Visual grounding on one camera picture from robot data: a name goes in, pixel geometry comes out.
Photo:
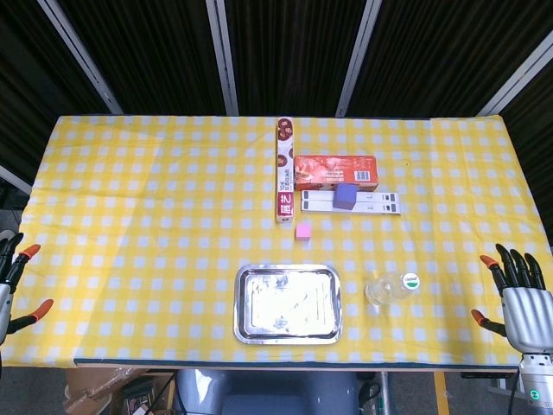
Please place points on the flat white strip box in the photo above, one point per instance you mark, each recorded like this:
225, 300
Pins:
317, 207
317, 196

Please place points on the purple cube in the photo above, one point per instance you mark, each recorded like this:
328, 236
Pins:
345, 198

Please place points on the pink cube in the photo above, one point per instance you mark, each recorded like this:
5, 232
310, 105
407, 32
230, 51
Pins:
303, 232

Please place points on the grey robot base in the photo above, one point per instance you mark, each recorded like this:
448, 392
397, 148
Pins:
268, 393

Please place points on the metal tray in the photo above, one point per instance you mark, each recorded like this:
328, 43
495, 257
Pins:
287, 304

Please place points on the long white foil box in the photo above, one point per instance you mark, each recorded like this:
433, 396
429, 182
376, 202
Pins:
285, 173

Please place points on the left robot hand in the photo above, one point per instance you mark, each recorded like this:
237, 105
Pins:
5, 294

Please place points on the orange cardboard box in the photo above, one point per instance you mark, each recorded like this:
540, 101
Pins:
332, 170

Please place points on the yellow checked tablecloth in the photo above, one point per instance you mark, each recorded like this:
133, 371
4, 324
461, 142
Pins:
151, 216

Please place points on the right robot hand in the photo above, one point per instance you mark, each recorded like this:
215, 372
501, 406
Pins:
525, 311

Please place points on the transparent plastic bottle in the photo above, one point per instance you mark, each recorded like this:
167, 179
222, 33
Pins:
384, 291

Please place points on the brown cardboard box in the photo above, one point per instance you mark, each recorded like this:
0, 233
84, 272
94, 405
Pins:
95, 389

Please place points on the white frame post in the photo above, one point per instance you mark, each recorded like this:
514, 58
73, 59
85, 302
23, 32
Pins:
224, 56
518, 78
358, 56
78, 52

